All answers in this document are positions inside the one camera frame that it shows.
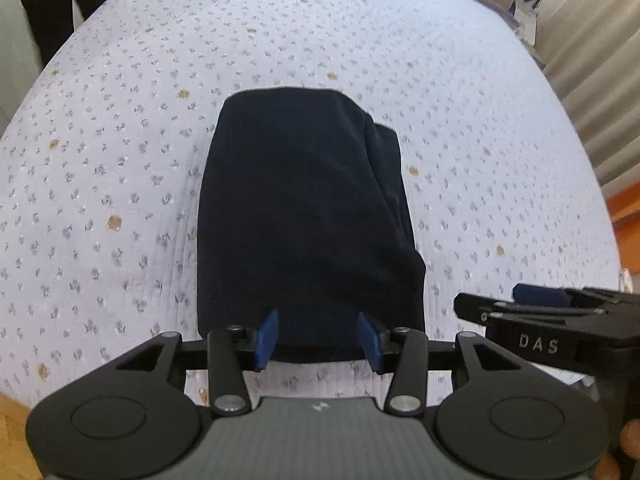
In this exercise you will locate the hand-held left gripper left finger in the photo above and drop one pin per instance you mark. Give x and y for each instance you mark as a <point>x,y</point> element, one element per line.
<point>265,340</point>

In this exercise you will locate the beige curtain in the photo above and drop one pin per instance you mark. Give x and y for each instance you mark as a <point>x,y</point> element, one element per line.
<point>595,60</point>

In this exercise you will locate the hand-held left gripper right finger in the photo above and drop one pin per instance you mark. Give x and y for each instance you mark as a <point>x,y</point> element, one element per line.
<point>371,342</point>

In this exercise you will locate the white shopping bag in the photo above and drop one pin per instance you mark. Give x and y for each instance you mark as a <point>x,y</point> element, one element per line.
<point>527,15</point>

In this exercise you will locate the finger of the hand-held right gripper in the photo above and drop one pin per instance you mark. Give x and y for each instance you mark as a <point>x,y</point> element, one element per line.
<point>475,306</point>
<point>540,295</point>

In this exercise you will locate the dark navy garment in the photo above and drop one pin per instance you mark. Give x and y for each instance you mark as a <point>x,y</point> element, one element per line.
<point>300,210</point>

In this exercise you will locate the bed with floral sheet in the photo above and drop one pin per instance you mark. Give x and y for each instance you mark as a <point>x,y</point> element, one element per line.
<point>125,160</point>

